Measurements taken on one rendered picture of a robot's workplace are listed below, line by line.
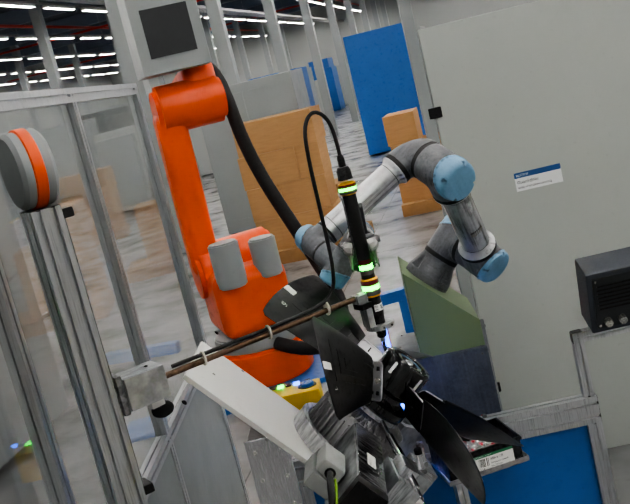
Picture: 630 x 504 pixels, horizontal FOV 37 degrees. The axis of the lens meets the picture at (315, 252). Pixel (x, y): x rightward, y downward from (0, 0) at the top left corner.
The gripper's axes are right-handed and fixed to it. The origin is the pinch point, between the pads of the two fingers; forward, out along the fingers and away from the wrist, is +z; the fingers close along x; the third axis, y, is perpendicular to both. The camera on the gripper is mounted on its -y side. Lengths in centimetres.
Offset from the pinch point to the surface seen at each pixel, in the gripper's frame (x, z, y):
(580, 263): -58, -39, 25
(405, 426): -0.9, -0.7, 46.3
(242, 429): 99, -310, 149
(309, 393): 24, -34, 44
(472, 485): -13, 29, 51
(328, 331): 10.2, 25.9, 11.3
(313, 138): 38, -795, 18
